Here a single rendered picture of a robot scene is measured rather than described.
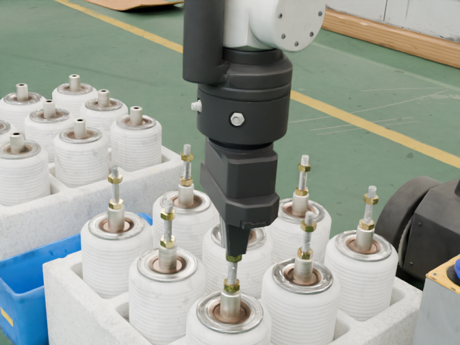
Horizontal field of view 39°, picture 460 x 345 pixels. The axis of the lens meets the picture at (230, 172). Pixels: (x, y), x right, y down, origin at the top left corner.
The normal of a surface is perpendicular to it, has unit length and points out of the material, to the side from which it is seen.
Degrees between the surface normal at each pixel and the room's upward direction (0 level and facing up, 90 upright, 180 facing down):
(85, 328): 90
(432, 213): 45
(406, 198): 37
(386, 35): 90
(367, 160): 0
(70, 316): 90
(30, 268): 88
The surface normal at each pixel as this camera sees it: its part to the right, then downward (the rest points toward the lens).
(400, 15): -0.78, 0.23
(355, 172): 0.05, -0.90
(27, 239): 0.65, 0.36
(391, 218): -0.64, -0.22
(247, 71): 0.08, -0.33
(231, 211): -0.45, 0.36
